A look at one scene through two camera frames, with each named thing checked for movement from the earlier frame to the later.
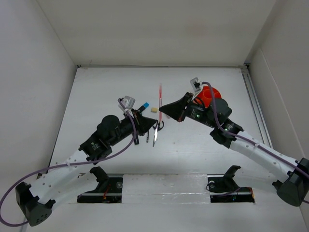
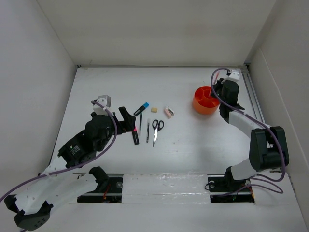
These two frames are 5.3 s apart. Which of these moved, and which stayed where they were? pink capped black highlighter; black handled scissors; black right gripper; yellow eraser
Moved: black right gripper
Stayed: pink capped black highlighter; black handled scissors; yellow eraser
